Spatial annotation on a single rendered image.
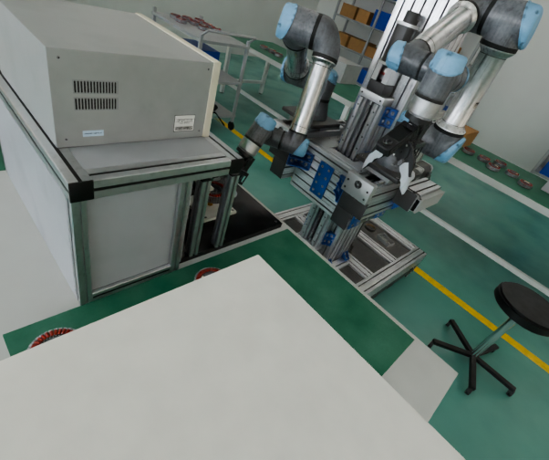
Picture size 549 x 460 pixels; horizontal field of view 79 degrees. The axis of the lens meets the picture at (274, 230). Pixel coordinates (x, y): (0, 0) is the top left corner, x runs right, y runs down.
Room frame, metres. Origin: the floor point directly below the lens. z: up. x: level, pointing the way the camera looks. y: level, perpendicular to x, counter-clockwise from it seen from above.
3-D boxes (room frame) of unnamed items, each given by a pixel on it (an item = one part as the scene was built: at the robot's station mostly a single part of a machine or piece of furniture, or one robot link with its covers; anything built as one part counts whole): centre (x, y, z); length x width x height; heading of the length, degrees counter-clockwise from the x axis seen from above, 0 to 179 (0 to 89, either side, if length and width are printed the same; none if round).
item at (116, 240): (0.61, 0.33, 0.91); 0.28 x 0.03 x 0.32; 145
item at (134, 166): (0.86, 0.55, 1.09); 0.68 x 0.44 x 0.05; 55
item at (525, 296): (1.50, -1.45, 0.28); 0.54 x 0.49 x 0.56; 145
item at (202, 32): (3.73, 1.38, 0.51); 1.01 x 0.60 x 1.01; 55
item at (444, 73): (0.95, -0.26, 1.45); 0.09 x 0.08 x 0.11; 151
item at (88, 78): (0.87, 0.56, 1.22); 0.44 x 0.39 x 0.20; 55
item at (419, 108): (0.95, -0.25, 1.37); 0.08 x 0.08 x 0.05
